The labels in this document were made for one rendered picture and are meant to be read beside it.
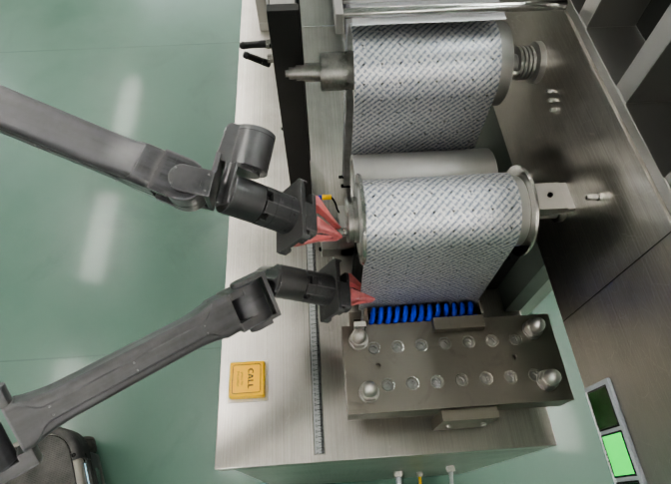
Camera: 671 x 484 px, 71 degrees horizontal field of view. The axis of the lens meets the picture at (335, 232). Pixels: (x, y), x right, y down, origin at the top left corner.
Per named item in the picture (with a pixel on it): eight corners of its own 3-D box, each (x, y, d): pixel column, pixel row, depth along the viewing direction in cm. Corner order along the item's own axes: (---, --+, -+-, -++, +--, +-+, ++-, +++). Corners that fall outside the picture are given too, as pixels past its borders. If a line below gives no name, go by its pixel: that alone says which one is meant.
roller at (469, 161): (348, 181, 97) (350, 141, 87) (471, 174, 98) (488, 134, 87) (353, 231, 91) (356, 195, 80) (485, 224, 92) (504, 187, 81)
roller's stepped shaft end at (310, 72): (286, 74, 83) (284, 59, 81) (320, 73, 84) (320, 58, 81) (286, 87, 82) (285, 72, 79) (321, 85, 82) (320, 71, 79)
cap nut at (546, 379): (533, 370, 86) (542, 364, 82) (553, 369, 86) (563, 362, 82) (539, 391, 84) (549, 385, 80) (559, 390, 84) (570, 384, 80)
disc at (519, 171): (492, 192, 87) (522, 147, 73) (494, 192, 87) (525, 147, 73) (508, 268, 81) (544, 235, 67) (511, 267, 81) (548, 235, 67)
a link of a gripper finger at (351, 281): (364, 326, 89) (322, 320, 85) (361, 292, 93) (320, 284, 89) (386, 314, 85) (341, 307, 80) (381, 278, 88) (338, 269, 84)
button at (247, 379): (232, 365, 99) (230, 362, 97) (266, 363, 99) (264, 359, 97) (230, 399, 96) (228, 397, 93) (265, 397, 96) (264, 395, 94)
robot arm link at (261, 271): (254, 334, 76) (233, 284, 75) (232, 325, 86) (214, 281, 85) (315, 300, 81) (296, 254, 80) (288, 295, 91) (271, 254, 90)
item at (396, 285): (358, 307, 94) (362, 265, 78) (475, 300, 94) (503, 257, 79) (358, 309, 93) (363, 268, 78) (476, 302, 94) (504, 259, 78)
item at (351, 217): (344, 188, 74) (348, 230, 71) (357, 187, 74) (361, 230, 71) (343, 211, 81) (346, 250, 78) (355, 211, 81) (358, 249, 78)
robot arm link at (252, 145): (175, 204, 68) (164, 187, 60) (195, 130, 71) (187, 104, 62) (258, 222, 69) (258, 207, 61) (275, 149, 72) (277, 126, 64)
